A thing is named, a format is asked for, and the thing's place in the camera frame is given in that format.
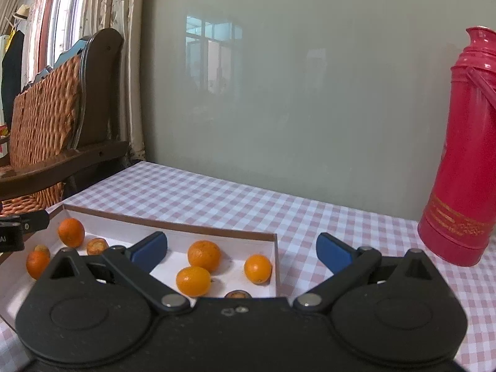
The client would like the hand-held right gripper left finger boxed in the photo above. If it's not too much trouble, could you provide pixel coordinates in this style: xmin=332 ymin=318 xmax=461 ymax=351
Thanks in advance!
xmin=37 ymin=231 xmax=192 ymax=315

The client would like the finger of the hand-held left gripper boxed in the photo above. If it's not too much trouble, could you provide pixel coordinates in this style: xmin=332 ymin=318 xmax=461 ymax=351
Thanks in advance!
xmin=0 ymin=210 xmax=50 ymax=236

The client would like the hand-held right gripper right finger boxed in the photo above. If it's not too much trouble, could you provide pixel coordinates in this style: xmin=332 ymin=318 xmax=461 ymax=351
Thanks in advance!
xmin=292 ymin=232 xmax=452 ymax=314

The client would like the mottled brown carrot piece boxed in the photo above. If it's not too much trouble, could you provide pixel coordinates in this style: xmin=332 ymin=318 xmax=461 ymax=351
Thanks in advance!
xmin=86 ymin=237 xmax=109 ymax=256

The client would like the oval orange citrus fruit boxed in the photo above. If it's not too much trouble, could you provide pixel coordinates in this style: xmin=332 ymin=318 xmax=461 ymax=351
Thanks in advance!
xmin=176 ymin=266 xmax=212 ymax=297

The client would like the small orange mandarin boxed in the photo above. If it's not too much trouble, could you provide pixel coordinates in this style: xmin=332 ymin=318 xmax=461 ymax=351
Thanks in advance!
xmin=244 ymin=254 xmax=272 ymax=284

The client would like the brown cardboard box white inside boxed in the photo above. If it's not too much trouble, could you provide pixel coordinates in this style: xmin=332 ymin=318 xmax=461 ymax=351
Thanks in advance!
xmin=0 ymin=201 xmax=280 ymax=322

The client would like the pink checked tablecloth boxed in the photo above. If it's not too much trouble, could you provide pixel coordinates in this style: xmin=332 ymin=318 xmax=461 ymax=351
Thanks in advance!
xmin=0 ymin=161 xmax=496 ymax=372

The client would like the wooden chair with woven cushion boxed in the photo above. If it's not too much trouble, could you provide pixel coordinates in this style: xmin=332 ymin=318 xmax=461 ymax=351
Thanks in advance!
xmin=0 ymin=28 xmax=130 ymax=219

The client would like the dark hanging garment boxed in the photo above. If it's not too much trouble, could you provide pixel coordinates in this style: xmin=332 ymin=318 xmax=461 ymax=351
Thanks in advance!
xmin=1 ymin=27 xmax=26 ymax=126

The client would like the red thermos flask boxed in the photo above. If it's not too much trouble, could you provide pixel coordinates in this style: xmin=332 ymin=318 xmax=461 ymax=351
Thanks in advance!
xmin=417 ymin=26 xmax=496 ymax=267

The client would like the blue item behind chair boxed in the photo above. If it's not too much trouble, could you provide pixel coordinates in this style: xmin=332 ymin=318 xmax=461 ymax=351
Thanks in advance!
xmin=30 ymin=36 xmax=94 ymax=86

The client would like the window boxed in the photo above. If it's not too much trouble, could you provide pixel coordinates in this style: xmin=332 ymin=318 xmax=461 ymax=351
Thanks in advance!
xmin=41 ymin=0 xmax=90 ymax=70

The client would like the beige patterned curtain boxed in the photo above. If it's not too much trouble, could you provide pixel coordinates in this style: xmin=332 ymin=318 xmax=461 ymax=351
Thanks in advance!
xmin=77 ymin=0 xmax=148 ymax=161

